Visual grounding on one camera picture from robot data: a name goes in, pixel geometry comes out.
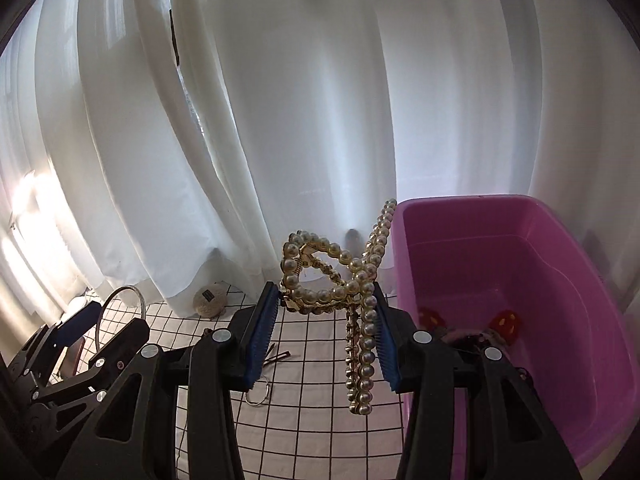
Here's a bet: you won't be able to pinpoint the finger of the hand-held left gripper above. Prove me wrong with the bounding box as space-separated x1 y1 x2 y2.
89 317 151 376
20 301 103 376

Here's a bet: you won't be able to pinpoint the large silver bangle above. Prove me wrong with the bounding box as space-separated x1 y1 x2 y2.
94 285 147 361

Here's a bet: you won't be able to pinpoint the beige round sloth plush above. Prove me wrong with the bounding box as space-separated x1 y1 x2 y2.
192 285 228 318

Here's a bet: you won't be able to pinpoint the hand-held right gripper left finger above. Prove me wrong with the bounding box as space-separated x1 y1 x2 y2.
55 282 281 480

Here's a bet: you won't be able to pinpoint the brown smartphone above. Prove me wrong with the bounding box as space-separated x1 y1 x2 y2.
62 337 86 376

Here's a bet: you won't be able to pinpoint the white oval object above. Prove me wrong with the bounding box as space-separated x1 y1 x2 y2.
67 296 96 318

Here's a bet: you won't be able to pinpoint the black checked white tablecloth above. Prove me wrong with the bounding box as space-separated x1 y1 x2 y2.
65 282 416 480

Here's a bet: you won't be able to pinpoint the purple plastic basin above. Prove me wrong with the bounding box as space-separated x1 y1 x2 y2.
390 194 631 480

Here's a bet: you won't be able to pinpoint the white curtain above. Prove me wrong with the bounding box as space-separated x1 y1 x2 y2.
0 0 640 321

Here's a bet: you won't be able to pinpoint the small silver bangle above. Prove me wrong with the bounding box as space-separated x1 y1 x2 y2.
244 380 273 406

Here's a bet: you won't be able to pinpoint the pink strawberry headband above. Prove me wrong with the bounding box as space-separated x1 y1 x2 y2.
419 307 521 348

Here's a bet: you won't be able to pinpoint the pearl hair claw clip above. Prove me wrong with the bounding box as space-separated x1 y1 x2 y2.
277 199 398 416

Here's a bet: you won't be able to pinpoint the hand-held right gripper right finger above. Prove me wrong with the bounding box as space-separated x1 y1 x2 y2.
372 282 583 480

